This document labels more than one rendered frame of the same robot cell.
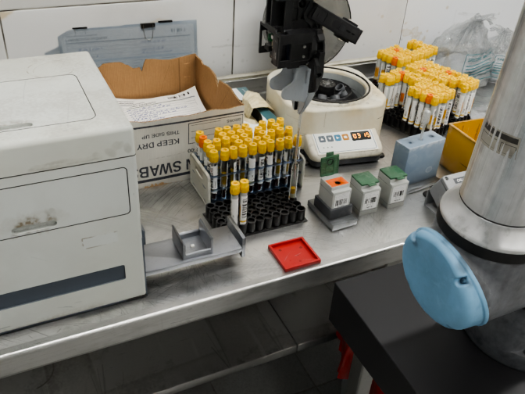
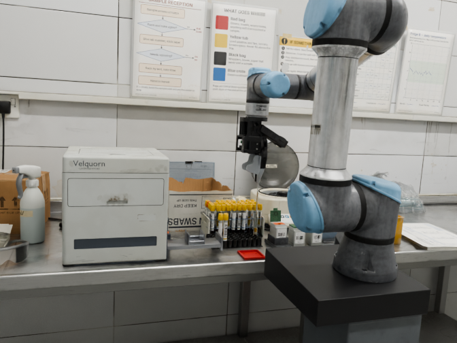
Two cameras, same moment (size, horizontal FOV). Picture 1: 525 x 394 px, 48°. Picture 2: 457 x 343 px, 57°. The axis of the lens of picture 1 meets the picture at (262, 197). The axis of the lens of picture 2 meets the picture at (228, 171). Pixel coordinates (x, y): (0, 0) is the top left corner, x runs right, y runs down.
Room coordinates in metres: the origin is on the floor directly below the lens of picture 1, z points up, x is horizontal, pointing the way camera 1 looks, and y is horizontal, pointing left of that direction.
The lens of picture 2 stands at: (-0.46, -0.19, 1.31)
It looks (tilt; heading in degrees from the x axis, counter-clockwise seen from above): 8 degrees down; 10
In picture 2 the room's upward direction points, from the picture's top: 3 degrees clockwise
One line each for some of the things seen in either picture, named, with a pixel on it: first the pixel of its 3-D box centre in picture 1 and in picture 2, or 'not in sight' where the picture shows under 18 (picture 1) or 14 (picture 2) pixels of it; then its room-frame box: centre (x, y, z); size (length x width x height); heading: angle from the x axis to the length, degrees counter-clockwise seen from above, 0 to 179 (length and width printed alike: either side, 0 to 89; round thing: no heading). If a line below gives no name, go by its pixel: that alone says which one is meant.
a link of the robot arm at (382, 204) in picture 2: not in sight; (370, 204); (0.57, -0.36, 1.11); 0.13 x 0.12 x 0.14; 118
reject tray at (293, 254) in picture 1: (294, 253); (251, 254); (0.78, -0.06, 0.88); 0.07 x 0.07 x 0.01; 27
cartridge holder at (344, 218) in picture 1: (332, 207); (277, 240); (0.91, -0.13, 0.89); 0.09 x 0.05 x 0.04; 30
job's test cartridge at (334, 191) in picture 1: (333, 195); (278, 233); (0.91, -0.13, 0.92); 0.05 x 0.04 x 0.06; 30
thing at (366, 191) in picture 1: (363, 193); (296, 235); (0.94, -0.19, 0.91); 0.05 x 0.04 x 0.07; 27
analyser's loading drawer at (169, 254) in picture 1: (179, 246); (187, 239); (0.73, 0.13, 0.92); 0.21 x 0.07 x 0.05; 117
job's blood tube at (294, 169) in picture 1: (293, 185); (255, 226); (0.92, -0.06, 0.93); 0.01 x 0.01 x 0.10
